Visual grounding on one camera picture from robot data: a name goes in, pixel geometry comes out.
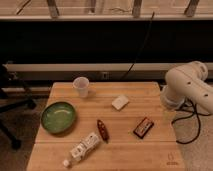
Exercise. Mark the dark eraser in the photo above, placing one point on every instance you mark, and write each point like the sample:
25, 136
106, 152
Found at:
143, 127

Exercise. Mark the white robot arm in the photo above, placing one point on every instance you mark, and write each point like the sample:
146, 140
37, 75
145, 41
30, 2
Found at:
187, 81

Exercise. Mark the white sponge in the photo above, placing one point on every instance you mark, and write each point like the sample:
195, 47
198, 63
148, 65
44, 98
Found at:
120, 102

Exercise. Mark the clear plastic cup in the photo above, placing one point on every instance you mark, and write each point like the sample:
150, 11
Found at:
81, 84

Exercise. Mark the dark red toy boat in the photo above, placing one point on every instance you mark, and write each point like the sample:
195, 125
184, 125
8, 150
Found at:
103, 130

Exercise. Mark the green bowl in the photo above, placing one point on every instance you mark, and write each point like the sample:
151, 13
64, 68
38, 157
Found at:
58, 117

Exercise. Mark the wall power outlet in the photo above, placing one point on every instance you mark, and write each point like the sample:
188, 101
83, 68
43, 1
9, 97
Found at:
104, 75

